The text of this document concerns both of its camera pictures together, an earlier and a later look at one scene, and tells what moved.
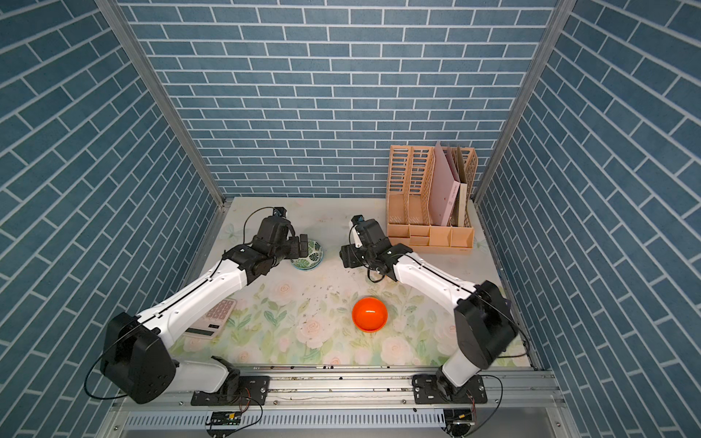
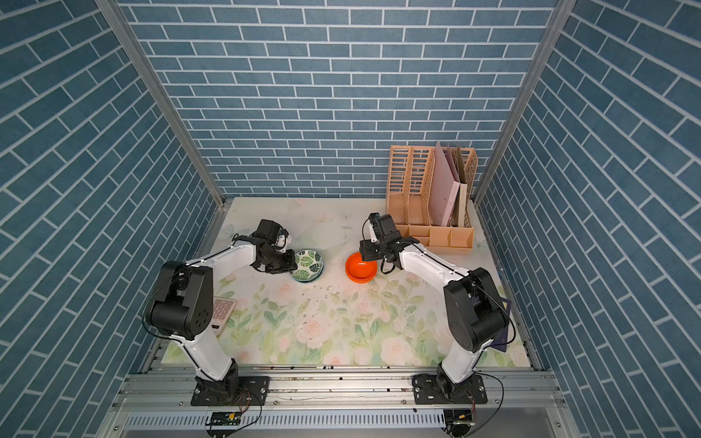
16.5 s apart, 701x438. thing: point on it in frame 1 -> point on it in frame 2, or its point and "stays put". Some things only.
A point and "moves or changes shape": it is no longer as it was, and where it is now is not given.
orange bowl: x=369 y=315 -> x=359 y=271
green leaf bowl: x=312 y=260 moves or changes shape
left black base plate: x=253 y=391 stays put
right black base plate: x=425 y=391 stays put
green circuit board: x=224 y=418 stays put
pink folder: x=444 y=187 stays put
